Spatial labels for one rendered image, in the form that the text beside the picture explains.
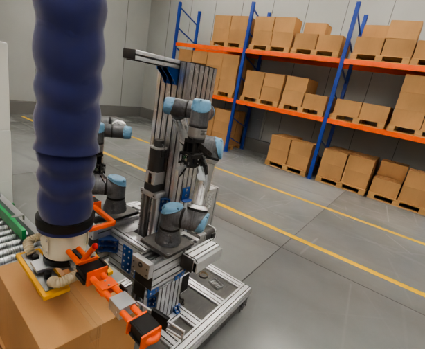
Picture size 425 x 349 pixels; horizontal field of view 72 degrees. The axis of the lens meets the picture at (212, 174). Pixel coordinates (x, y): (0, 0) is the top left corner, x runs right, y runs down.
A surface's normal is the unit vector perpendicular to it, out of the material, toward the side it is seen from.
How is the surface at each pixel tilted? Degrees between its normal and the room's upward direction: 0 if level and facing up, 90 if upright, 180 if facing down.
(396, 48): 90
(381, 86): 90
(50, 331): 0
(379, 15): 90
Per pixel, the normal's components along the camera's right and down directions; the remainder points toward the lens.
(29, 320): 0.17, -0.94
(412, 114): -0.55, 0.15
